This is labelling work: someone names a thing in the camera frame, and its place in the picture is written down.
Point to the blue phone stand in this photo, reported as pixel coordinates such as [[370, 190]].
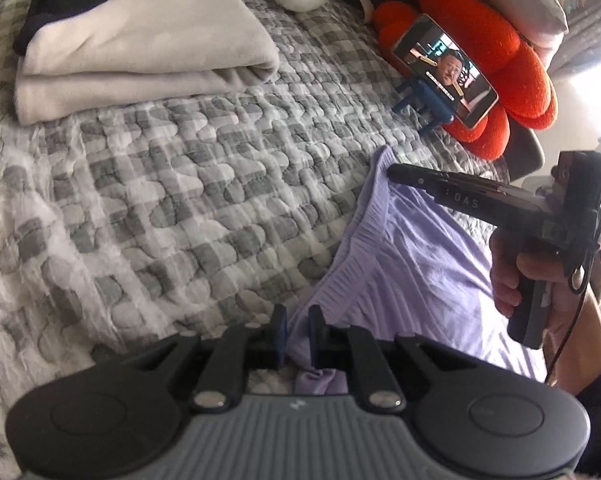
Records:
[[425, 97]]

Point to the person's right forearm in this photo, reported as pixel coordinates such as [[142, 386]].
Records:
[[600, 410]]

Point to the purple pants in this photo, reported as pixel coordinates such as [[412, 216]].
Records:
[[420, 260]]

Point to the orange knitted cushion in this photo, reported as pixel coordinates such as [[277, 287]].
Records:
[[480, 25]]

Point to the person's right hand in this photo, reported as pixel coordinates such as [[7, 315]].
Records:
[[570, 320]]

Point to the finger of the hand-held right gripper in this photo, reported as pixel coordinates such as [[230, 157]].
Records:
[[413, 176]]

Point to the dark folded garment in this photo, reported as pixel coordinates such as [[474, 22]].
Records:
[[38, 15]]

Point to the smartphone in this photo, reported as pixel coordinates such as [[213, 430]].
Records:
[[445, 67]]

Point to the folded cream garment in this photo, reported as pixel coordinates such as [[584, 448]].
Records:
[[130, 45]]

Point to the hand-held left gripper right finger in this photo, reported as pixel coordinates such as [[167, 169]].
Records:
[[318, 340]]

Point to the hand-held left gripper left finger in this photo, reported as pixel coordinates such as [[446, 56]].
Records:
[[279, 335]]

